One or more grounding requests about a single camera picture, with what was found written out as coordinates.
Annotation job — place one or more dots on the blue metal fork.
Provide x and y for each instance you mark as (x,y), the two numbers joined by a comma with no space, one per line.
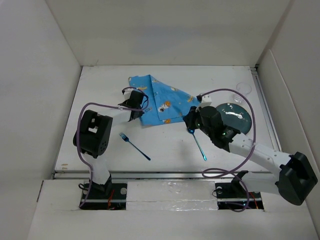
(126,139)

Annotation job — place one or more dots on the teal ceramic plate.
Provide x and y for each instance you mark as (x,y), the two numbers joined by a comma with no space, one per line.
(235,116)

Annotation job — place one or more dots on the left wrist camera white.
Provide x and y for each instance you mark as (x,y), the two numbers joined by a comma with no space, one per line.
(127,93)

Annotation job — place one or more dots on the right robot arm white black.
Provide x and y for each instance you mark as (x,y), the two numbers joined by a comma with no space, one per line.
(293,176)

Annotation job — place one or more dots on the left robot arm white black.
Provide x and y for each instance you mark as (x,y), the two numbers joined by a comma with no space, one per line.
(93,133)

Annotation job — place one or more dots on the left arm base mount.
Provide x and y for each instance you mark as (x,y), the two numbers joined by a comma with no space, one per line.
(109,196)

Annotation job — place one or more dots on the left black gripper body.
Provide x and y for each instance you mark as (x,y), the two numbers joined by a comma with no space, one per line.
(139,113)

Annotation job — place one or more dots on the blue metal spoon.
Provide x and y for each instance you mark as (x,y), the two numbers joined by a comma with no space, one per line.
(192,132)

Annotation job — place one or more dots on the clear plastic cup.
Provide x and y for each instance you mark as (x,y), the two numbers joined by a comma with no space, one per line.
(244,89)

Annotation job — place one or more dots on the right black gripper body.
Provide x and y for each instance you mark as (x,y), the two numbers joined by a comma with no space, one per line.
(195,121)

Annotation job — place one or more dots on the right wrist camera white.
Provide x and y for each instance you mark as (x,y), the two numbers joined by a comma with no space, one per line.
(204,100)

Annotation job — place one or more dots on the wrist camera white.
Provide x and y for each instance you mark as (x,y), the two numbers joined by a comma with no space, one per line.
(204,100)
(127,93)

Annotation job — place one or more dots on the blue space print placemat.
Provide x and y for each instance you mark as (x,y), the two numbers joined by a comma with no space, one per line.
(167,104)

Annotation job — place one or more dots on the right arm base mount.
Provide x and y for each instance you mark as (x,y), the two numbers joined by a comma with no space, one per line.
(232,196)

